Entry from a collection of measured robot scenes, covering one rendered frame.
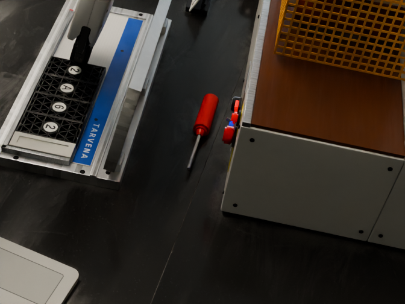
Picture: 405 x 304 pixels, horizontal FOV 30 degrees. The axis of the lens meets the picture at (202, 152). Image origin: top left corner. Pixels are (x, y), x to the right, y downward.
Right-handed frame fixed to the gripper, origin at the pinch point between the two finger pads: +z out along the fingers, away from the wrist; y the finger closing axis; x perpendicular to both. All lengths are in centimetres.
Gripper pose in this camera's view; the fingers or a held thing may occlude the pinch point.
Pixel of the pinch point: (81, 52)
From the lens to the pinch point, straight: 134.9
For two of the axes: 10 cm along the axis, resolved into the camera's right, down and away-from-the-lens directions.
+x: 9.3, 3.4, 1.4
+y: -1.5, 6.9, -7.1
